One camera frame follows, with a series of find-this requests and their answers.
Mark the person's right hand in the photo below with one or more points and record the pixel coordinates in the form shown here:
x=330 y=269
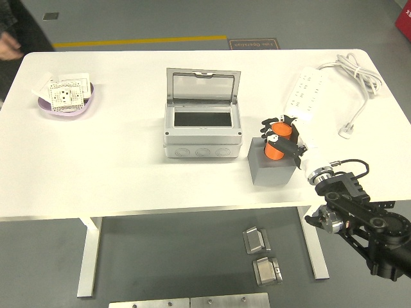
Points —
x=8 y=48

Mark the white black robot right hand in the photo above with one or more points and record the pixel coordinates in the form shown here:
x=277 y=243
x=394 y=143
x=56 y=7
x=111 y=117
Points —
x=309 y=160

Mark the orange cylinder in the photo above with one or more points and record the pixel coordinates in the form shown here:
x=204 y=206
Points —
x=273 y=153

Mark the grey junction box clear lid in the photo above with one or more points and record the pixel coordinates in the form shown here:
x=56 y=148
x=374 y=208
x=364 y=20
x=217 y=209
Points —
x=202 y=141

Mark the person's right forearm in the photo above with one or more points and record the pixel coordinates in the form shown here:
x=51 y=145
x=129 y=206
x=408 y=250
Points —
x=6 y=14

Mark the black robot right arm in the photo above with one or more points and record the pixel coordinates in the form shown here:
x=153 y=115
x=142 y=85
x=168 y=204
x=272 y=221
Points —
x=382 y=224

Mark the grey cube with round hole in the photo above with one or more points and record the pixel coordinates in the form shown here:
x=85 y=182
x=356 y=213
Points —
x=273 y=176

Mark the person's torso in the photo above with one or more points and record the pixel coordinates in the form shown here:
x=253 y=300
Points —
x=32 y=25

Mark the white flat cover plate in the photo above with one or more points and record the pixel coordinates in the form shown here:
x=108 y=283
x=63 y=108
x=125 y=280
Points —
x=40 y=90

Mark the dark square floor hatch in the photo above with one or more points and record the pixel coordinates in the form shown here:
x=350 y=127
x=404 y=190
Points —
x=50 y=16

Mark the purple shallow bowl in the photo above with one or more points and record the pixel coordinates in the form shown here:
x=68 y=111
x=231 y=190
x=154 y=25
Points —
x=43 y=106

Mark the white power strip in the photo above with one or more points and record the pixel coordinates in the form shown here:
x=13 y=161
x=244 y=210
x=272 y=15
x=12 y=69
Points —
x=305 y=90

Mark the white socket module with holes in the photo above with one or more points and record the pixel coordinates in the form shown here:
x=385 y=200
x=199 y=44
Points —
x=65 y=96

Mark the black table control panel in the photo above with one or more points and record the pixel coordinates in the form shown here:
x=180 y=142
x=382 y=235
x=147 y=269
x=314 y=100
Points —
x=387 y=204

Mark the white table leg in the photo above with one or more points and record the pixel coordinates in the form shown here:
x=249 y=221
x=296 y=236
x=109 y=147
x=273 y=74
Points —
x=88 y=256
x=318 y=253

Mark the steel foot block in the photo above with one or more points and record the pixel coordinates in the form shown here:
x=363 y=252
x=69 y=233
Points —
x=268 y=272
x=255 y=240

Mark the dark floor sign with lettering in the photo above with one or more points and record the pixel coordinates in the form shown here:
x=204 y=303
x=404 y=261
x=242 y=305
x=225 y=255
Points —
x=253 y=44

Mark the yellow floor tape line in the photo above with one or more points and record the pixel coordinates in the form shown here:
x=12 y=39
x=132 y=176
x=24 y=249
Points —
x=141 y=41

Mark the red board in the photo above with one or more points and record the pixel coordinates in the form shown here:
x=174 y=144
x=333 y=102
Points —
x=404 y=17

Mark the white wall switch panel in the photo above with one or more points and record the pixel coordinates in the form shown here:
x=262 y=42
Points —
x=80 y=78

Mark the steel base plate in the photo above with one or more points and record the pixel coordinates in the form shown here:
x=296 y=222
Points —
x=149 y=303
x=229 y=301

